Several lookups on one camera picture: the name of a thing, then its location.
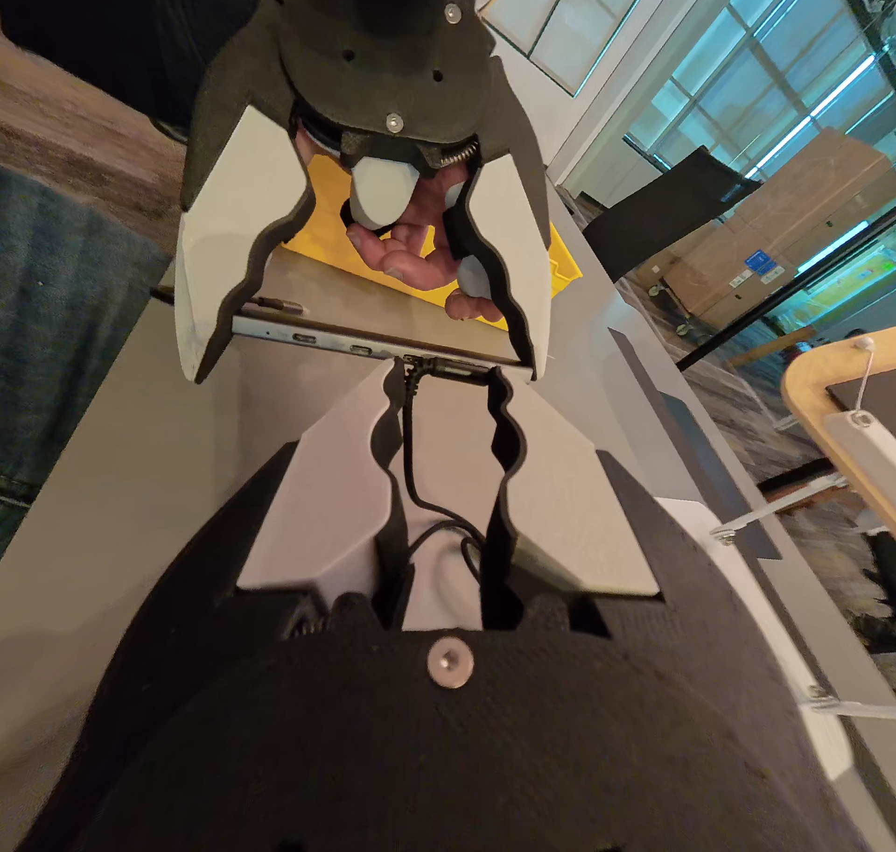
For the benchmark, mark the person's blue jeans leg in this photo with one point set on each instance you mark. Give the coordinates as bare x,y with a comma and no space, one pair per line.
70,320

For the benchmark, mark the dark board with wooden rim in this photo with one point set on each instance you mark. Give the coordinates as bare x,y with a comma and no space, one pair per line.
826,390

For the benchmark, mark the black tripod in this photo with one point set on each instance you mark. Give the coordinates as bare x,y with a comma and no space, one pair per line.
784,292

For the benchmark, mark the white stand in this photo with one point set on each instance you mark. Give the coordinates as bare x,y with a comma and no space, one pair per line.
784,586

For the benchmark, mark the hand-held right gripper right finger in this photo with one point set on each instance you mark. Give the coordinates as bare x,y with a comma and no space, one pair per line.
581,523

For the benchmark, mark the yellow plastic bin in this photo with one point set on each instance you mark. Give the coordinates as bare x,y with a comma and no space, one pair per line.
315,222

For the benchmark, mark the person's left hand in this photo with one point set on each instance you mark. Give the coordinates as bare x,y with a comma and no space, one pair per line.
413,257

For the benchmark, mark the stack of cardboard boxes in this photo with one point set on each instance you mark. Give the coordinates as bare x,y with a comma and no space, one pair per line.
798,222

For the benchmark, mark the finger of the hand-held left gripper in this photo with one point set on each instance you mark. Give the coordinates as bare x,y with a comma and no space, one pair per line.
518,236
231,236

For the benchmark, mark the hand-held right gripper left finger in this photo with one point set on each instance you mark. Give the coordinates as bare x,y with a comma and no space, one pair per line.
315,516

